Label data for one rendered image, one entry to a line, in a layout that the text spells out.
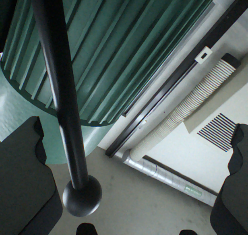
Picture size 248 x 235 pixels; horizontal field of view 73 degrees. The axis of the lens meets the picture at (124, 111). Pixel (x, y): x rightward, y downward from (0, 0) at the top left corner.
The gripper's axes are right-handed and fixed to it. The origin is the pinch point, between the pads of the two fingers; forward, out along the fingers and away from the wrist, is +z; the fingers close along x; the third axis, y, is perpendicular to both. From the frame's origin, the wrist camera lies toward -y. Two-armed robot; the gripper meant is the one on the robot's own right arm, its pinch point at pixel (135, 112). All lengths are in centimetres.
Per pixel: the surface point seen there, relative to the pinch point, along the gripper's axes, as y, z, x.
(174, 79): 44, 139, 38
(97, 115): 4.1, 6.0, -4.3
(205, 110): 70, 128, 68
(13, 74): -1.0, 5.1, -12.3
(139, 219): 171, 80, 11
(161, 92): 58, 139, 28
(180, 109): 72, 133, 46
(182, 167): 171, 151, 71
